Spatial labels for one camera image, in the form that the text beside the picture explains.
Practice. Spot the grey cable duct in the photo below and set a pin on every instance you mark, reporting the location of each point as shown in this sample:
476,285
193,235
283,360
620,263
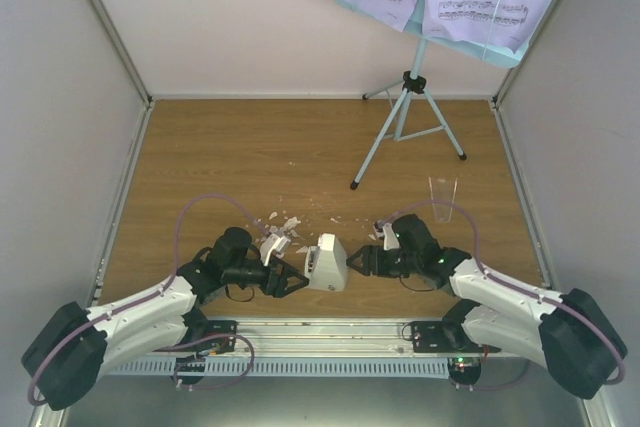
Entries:
294,367

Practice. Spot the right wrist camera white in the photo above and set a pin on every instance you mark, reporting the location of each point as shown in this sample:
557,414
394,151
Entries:
384,231

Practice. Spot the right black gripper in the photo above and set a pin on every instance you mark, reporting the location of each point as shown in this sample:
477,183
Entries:
371,254

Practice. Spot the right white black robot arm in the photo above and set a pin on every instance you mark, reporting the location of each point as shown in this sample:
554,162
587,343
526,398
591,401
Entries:
568,334

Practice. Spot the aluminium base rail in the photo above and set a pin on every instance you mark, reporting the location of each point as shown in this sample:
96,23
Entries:
380,338

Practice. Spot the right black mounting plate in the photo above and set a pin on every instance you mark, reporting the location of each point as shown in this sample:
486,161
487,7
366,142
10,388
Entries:
429,337

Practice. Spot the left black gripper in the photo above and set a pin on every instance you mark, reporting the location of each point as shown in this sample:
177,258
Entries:
278,288

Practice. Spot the white metronome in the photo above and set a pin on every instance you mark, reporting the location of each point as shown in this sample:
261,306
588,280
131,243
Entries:
325,265

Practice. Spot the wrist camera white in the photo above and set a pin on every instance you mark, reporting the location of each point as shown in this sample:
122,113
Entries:
273,246
384,231

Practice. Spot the light blue music stand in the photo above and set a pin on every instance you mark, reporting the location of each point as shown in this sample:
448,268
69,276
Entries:
413,85

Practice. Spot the clear metronome cover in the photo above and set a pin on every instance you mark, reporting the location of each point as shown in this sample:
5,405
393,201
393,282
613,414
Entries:
442,193

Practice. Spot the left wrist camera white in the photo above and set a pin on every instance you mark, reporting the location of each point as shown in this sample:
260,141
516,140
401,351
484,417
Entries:
273,246

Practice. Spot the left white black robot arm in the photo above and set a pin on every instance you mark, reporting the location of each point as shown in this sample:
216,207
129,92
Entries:
78,346

